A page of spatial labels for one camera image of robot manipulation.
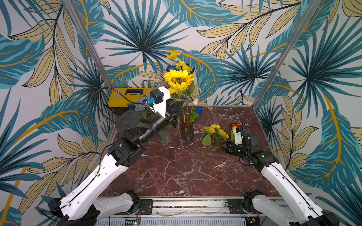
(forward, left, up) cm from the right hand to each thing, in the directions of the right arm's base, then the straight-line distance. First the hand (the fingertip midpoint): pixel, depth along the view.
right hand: (225, 145), depth 79 cm
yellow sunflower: (+11, +7, -11) cm, 17 cm away
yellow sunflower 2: (+15, -4, -11) cm, 18 cm away
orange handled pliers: (+25, -19, -14) cm, 34 cm away
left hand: (-3, +24, +37) cm, 44 cm away
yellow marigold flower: (+20, +2, -10) cm, 23 cm away
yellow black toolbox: (+43, +70, -2) cm, 82 cm away
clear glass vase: (+12, +35, -7) cm, 38 cm away
